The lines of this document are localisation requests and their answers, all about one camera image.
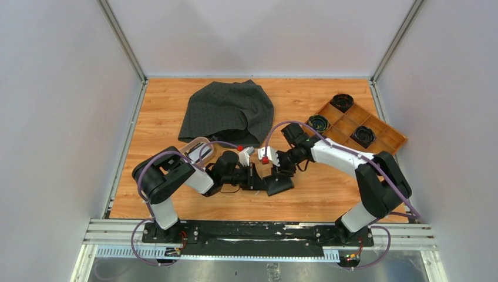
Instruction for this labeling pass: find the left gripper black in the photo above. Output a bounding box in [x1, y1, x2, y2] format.
[221, 163, 268, 191]

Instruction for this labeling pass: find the black leather card holder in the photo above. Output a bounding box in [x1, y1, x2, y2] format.
[263, 175, 294, 196]

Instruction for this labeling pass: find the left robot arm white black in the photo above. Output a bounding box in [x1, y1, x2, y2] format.
[132, 146, 268, 243]

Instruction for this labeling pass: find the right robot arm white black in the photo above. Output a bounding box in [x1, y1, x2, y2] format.
[258, 120, 412, 246]

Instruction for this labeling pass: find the white black credit card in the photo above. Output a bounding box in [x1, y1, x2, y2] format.
[186, 143, 204, 159]

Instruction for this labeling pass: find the pink oval tray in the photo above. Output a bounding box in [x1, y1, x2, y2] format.
[179, 137, 214, 166]

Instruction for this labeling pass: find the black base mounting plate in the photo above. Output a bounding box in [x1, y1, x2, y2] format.
[141, 220, 374, 257]

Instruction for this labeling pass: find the black round part left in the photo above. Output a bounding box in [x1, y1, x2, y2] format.
[306, 115, 330, 134]

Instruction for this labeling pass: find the black round part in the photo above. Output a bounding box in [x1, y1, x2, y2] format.
[306, 115, 330, 134]
[329, 93, 354, 113]
[350, 126, 376, 149]

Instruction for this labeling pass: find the dark grey dotted cloth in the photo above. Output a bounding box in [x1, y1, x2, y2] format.
[178, 80, 274, 147]

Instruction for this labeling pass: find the orange compartment tray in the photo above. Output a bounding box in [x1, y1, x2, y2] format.
[306, 93, 408, 155]

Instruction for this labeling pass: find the black round part right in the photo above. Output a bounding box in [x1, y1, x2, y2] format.
[350, 126, 376, 149]

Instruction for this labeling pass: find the black round part top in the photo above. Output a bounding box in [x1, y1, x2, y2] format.
[329, 93, 354, 113]

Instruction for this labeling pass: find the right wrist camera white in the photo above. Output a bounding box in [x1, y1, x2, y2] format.
[257, 146, 280, 167]

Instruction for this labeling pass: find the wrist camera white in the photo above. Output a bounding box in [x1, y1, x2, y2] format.
[257, 146, 280, 167]
[238, 146, 255, 166]

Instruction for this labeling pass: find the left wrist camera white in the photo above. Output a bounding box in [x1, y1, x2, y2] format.
[238, 146, 255, 166]

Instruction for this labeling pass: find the aluminium frame rail front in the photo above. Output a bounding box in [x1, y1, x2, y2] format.
[83, 220, 438, 263]

